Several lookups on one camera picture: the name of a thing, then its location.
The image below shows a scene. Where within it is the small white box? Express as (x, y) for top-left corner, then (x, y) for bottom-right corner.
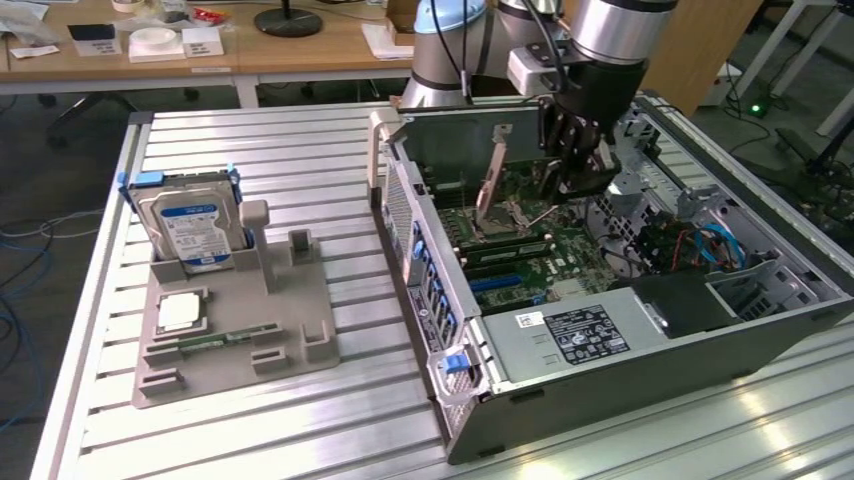
(180, 27), (226, 59)

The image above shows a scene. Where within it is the grey parts rack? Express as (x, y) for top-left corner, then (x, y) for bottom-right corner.
(130, 198), (342, 411)

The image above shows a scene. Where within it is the wooden desk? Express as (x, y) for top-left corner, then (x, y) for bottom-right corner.
(0, 0), (602, 96)

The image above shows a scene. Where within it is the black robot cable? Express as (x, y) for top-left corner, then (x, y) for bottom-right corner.
(426, 0), (579, 106)

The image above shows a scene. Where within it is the CPU socket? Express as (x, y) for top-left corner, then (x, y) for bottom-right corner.
(466, 204), (529, 241)

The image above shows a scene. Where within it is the white paper label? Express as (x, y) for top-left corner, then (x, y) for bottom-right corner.
(7, 44), (62, 60)

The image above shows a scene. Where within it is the black round lamp base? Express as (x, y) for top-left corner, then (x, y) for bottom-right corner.
(252, 0), (326, 39)

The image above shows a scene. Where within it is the silver CPU chip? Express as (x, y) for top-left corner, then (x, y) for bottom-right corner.
(154, 292), (212, 336)

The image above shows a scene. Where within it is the white floor cable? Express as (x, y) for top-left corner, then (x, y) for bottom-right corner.
(0, 209), (108, 241)

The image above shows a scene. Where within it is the blue floor cable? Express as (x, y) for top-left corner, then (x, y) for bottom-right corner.
(0, 239), (55, 431)

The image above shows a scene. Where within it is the white booklet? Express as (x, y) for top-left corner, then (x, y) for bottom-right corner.
(361, 22), (419, 61)

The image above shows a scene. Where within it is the hard disk with blue rails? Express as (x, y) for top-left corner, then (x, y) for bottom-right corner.
(116, 162), (246, 276)

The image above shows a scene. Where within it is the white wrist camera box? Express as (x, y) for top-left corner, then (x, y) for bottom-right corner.
(506, 44), (575, 96)

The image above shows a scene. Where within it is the white table frame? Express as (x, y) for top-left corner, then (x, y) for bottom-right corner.
(733, 0), (854, 136)

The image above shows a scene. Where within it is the cardboard box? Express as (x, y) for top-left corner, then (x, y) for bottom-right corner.
(386, 0), (421, 34)

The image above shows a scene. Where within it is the wooden cabinet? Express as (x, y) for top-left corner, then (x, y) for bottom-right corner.
(639, 0), (766, 116)

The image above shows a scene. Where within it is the dark grey open PC case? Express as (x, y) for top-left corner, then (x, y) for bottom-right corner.
(369, 89), (854, 466)

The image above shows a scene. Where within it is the blue wire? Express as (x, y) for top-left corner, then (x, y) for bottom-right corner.
(693, 223), (748, 272)

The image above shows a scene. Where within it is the grey metal disk bay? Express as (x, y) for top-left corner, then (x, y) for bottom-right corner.
(706, 249), (836, 321)

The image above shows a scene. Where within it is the grey power supply unit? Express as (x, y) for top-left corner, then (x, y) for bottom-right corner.
(479, 287), (669, 396)

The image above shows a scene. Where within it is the clear plastic bag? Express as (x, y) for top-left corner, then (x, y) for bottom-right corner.
(0, 0), (68, 46)

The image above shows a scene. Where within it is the graphics card with metal bracket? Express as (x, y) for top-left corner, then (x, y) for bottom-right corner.
(474, 124), (619, 214)

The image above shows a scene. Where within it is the perforated metal disk bay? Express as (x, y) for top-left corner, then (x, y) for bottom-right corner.
(583, 144), (689, 251)

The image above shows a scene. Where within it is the green RAM stick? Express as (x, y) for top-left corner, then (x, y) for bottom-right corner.
(176, 327), (279, 354)

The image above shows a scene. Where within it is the installed RAM stick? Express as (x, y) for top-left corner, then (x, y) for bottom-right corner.
(453, 238), (549, 256)
(459, 247), (557, 267)

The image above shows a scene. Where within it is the black office chair base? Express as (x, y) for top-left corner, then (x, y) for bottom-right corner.
(36, 87), (202, 149)

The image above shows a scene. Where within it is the red wire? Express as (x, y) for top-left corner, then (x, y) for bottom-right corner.
(671, 227), (709, 271)

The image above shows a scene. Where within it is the white box with tape roll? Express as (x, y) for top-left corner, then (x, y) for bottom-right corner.
(127, 27), (188, 64)

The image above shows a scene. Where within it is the green motherboard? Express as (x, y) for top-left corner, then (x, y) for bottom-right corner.
(419, 169), (642, 316)

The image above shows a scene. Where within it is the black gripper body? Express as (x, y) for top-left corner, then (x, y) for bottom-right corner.
(553, 49), (649, 134)

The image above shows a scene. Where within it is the black RAM slot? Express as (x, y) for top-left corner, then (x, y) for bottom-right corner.
(433, 188), (486, 206)
(430, 178), (493, 195)

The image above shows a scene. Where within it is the black wire bundle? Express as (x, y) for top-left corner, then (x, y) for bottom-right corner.
(630, 224), (677, 276)

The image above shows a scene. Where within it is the metal socket cover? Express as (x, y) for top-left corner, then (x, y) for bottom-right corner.
(510, 192), (561, 226)

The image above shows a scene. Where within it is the blue expansion slot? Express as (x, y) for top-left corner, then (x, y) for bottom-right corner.
(469, 272), (526, 294)

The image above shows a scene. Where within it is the black stand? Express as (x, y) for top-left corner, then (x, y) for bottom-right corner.
(773, 127), (854, 226)

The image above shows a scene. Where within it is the white box with black top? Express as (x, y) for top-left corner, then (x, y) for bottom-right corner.
(66, 23), (126, 57)

